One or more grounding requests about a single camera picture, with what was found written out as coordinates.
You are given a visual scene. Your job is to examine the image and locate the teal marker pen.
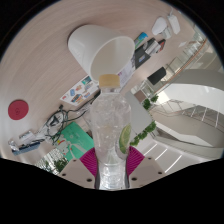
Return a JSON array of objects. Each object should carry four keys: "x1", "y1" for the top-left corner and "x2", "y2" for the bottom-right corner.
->
[{"x1": 134, "y1": 31, "x2": 149, "y2": 49}]

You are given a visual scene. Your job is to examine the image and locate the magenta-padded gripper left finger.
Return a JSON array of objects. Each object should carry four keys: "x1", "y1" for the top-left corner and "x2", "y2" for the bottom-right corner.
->
[{"x1": 59, "y1": 147, "x2": 100, "y2": 190}]

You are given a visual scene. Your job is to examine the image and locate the white ceramic mug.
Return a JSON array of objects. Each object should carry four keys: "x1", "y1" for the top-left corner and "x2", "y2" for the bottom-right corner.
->
[{"x1": 67, "y1": 24, "x2": 136, "y2": 81}]

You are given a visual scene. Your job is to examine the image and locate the clear bottle with lime label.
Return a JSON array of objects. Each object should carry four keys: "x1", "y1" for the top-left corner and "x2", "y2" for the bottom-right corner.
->
[{"x1": 89, "y1": 73, "x2": 133, "y2": 191}]

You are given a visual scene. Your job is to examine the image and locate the colourful sticker sheet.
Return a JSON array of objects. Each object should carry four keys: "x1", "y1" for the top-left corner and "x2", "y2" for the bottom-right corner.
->
[{"x1": 59, "y1": 75, "x2": 100, "y2": 107}]

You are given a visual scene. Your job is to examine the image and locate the row of green hedge plants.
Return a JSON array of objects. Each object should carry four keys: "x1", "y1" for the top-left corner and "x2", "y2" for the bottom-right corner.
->
[{"x1": 34, "y1": 151, "x2": 69, "y2": 174}]

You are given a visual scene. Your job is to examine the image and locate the green tote bag with cat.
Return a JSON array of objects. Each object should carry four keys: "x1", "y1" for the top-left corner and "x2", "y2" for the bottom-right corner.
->
[{"x1": 54, "y1": 121, "x2": 96, "y2": 163}]

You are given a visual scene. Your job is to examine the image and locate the black office chair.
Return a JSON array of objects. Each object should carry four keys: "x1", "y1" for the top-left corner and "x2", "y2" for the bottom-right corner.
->
[{"x1": 146, "y1": 66, "x2": 167, "y2": 86}]

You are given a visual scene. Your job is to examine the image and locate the small clear plastic packet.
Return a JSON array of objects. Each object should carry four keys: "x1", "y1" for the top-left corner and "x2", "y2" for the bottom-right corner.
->
[{"x1": 7, "y1": 139, "x2": 18, "y2": 151}]

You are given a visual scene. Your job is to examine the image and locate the white power adapter with cable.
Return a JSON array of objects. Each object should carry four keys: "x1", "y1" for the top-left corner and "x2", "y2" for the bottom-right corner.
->
[{"x1": 167, "y1": 13, "x2": 181, "y2": 35}]

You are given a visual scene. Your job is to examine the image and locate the potted green plants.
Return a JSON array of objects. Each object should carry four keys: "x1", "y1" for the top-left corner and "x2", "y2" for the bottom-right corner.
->
[{"x1": 141, "y1": 94, "x2": 159, "y2": 111}]

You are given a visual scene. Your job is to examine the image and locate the open white booklet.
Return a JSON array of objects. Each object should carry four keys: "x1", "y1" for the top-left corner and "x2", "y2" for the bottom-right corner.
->
[{"x1": 116, "y1": 54, "x2": 138, "y2": 88}]

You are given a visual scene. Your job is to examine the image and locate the white computer mouse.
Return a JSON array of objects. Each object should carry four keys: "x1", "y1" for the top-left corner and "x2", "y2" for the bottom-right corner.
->
[{"x1": 151, "y1": 16, "x2": 168, "y2": 37}]

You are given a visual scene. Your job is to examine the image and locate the white cabinet topped with plants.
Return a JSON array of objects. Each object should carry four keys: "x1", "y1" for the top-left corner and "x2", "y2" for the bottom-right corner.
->
[{"x1": 124, "y1": 91, "x2": 158, "y2": 148}]

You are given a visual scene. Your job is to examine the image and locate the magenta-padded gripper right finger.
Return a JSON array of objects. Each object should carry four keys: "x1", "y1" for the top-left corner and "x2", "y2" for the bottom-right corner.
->
[{"x1": 125, "y1": 145, "x2": 167, "y2": 189}]

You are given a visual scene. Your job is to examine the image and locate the flat round red coaster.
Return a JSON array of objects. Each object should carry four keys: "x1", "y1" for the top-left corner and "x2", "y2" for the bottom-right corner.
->
[{"x1": 7, "y1": 99, "x2": 30, "y2": 121}]

